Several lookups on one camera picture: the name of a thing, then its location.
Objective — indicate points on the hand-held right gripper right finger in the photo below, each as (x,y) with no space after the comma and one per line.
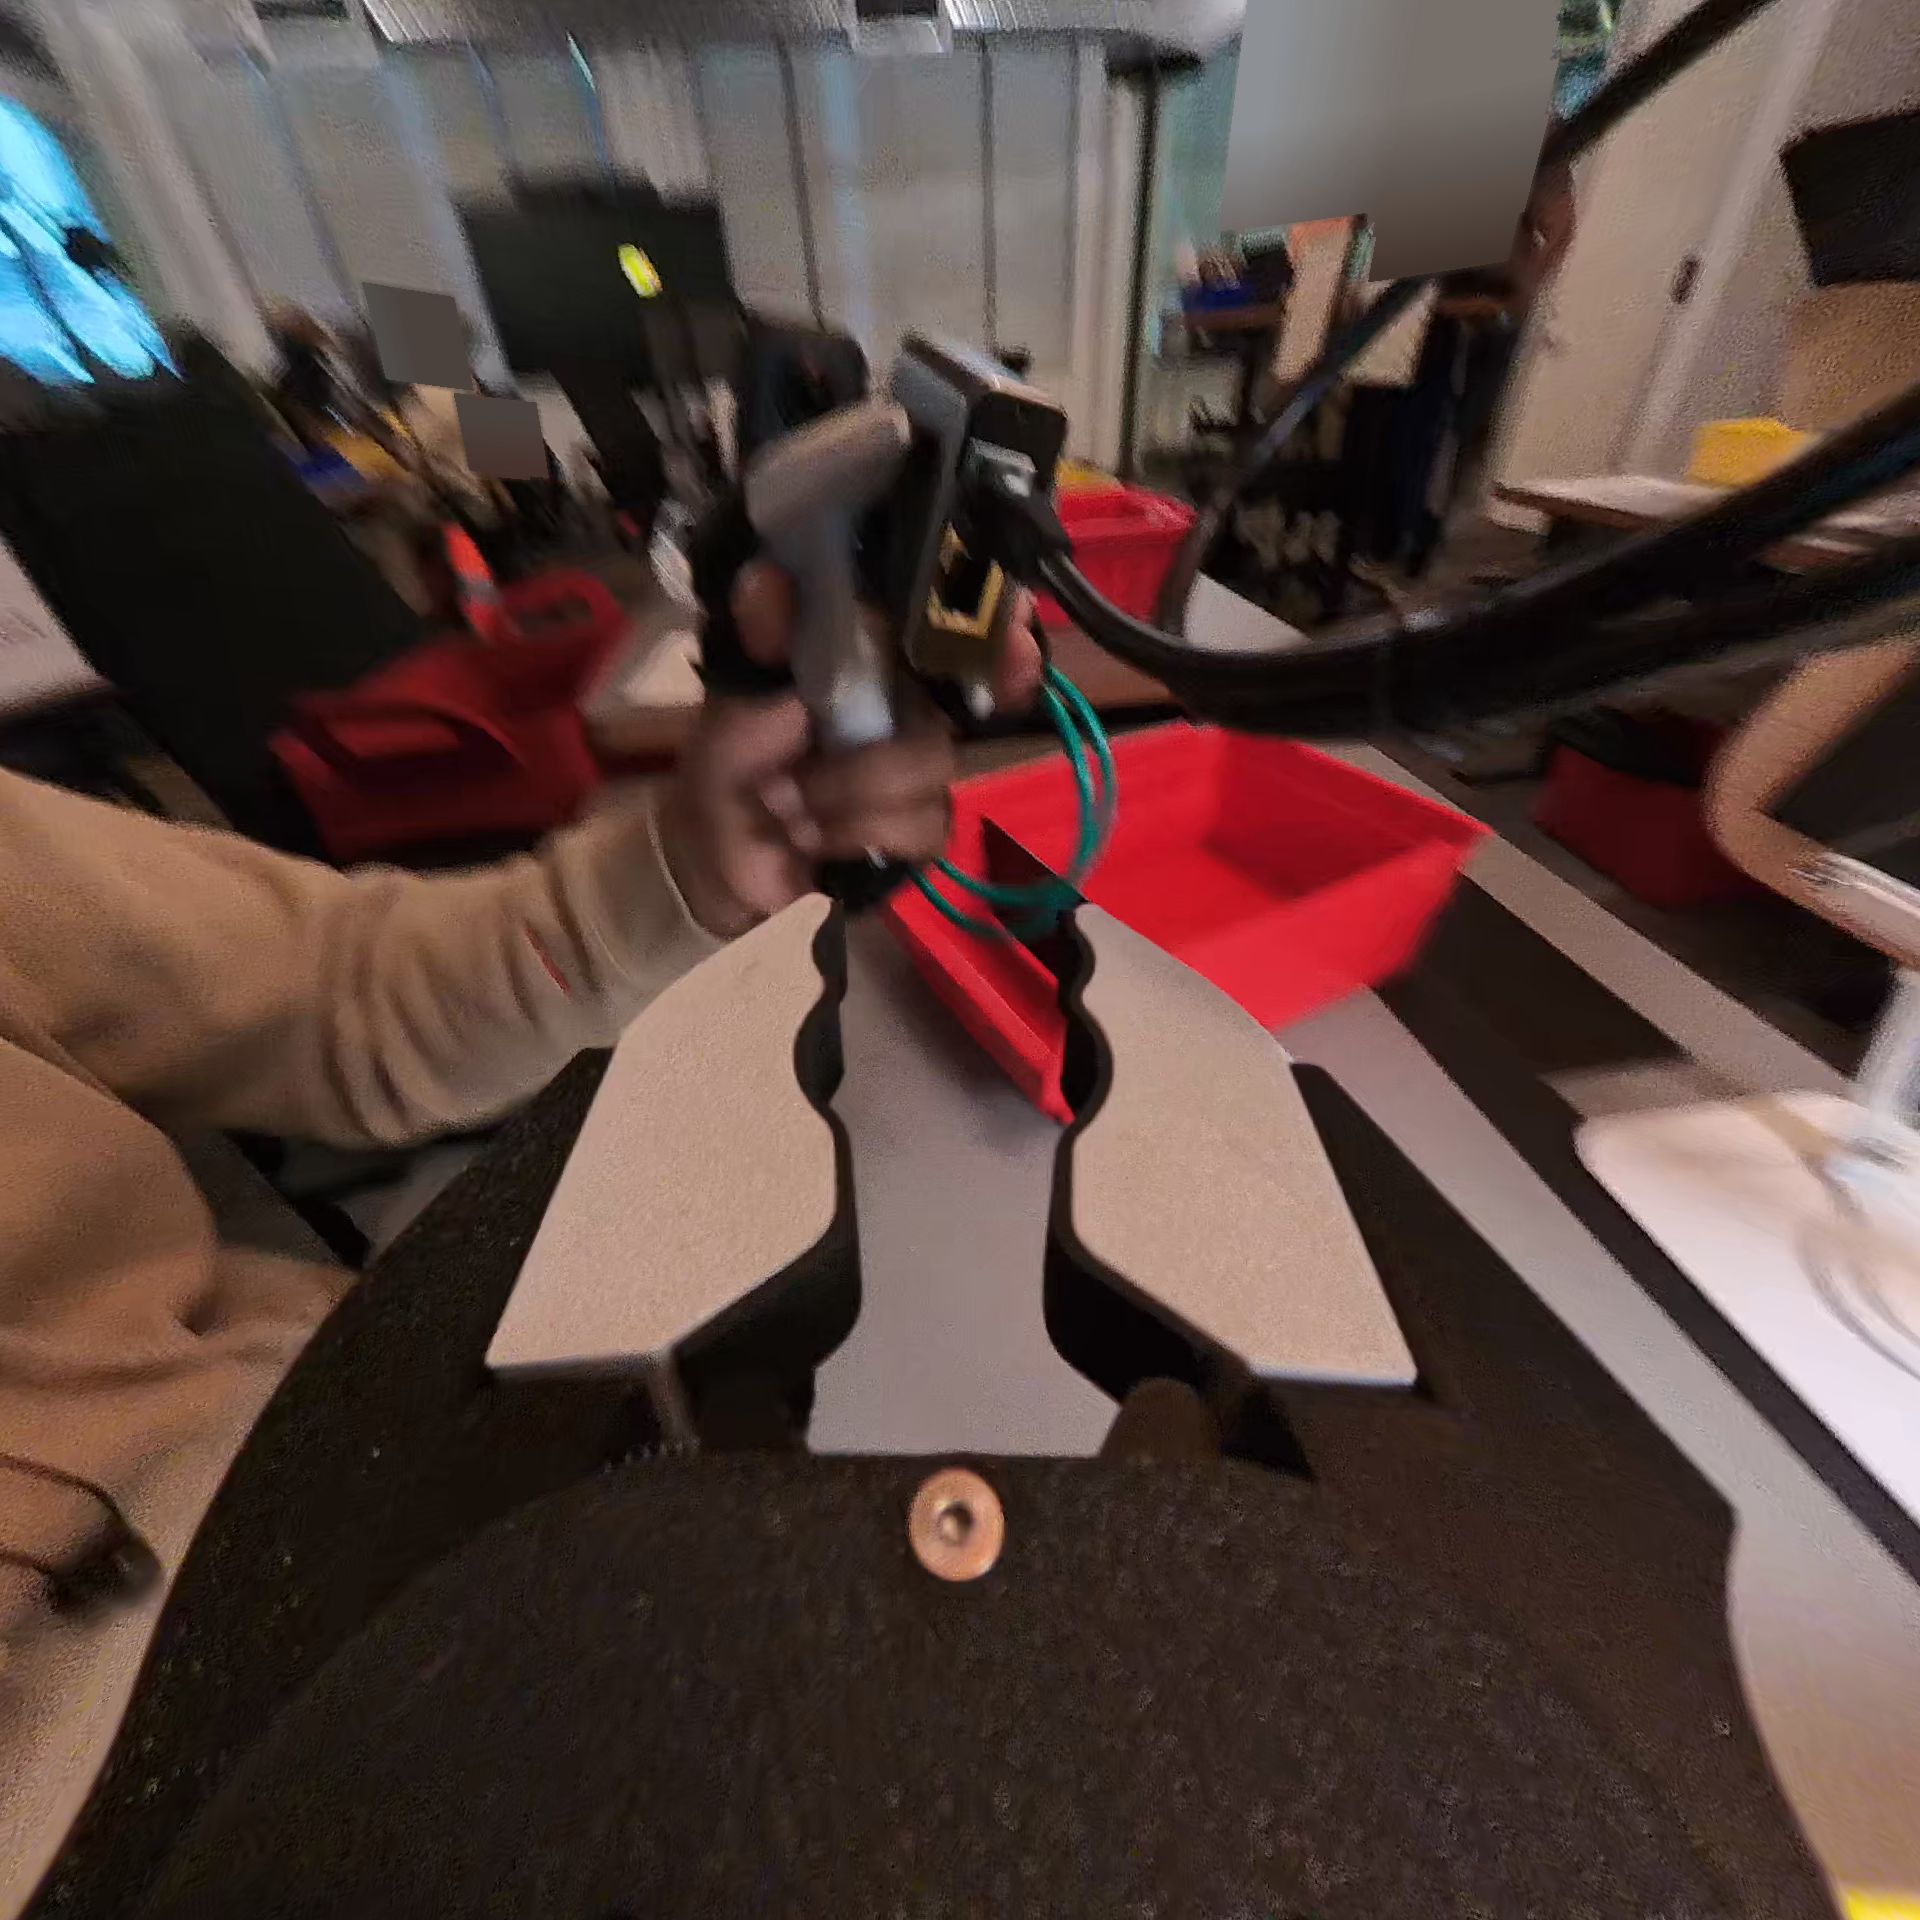
(1214,1200)

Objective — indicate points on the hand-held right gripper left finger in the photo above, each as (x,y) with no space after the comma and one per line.
(691,1184)

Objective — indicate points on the black ethernet adapter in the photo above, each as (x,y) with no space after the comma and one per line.
(967,623)

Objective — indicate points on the red plastic bin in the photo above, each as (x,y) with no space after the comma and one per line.
(1277,855)

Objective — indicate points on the person's left forearm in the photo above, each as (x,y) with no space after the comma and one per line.
(301,961)

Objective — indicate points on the person's left hand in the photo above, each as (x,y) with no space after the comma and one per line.
(810,810)

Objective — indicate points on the red plastic crate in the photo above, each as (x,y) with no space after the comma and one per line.
(1125,547)

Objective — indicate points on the wooden book stand white base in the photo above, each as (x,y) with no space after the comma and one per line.
(1694,1200)

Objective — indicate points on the person's beige hoodie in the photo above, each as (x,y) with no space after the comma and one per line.
(120,1350)

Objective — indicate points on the brown work table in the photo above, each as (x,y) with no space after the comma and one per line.
(1635,504)

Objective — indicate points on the white door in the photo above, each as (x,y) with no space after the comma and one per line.
(1651,301)

